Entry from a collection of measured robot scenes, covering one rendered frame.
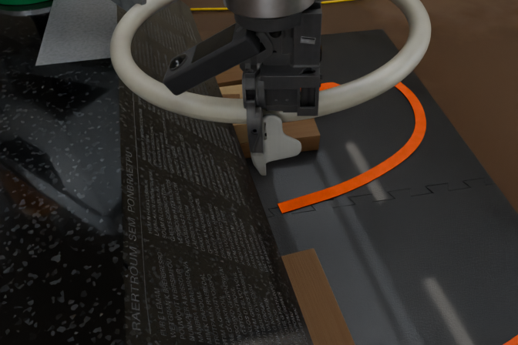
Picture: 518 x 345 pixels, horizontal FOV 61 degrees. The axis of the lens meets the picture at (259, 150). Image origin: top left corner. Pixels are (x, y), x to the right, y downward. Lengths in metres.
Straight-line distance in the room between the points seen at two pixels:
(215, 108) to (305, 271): 0.86
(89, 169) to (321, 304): 0.81
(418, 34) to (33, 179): 0.56
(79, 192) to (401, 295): 1.09
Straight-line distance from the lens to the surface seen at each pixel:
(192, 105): 0.53
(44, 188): 0.65
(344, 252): 1.50
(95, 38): 0.92
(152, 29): 1.06
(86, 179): 0.64
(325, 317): 1.26
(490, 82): 2.42
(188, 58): 0.49
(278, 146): 0.51
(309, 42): 0.45
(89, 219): 0.59
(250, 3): 0.40
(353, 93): 0.53
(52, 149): 0.70
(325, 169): 1.72
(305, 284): 1.29
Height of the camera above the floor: 1.28
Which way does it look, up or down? 46 degrees down
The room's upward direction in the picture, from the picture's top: straight up
